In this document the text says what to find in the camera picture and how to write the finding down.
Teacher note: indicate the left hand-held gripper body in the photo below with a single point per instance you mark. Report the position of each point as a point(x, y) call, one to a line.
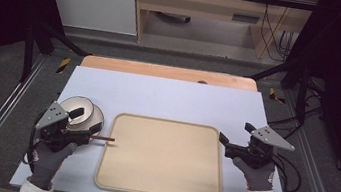
point(53, 121)

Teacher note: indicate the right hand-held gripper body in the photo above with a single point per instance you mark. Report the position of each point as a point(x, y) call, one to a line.
point(260, 149)

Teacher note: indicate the white bowl with dark rim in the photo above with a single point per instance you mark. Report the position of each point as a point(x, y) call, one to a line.
point(73, 104)

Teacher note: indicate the brown chopsticks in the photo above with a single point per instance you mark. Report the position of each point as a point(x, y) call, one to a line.
point(104, 138)

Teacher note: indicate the person's right hand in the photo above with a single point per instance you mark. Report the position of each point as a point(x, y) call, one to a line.
point(259, 179)

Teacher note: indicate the person's left hand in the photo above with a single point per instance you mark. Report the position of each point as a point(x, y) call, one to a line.
point(47, 166)

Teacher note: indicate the white shallow dish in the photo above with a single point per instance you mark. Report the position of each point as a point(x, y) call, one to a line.
point(96, 117)

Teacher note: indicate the yellow black floor marker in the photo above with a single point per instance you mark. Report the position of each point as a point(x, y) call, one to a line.
point(63, 65)
point(274, 95)

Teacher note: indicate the black metal stand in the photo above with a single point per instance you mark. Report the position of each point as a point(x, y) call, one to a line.
point(29, 52)
point(301, 94)

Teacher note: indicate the beige plastic tray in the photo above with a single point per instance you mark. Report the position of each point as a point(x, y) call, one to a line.
point(163, 159)

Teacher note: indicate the wooden table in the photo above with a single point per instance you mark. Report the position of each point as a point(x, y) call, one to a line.
point(161, 71)

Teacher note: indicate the black object under desk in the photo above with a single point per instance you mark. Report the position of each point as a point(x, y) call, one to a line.
point(174, 18)

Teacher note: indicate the light wooden desk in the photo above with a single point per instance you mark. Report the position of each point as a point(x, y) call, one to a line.
point(205, 3)

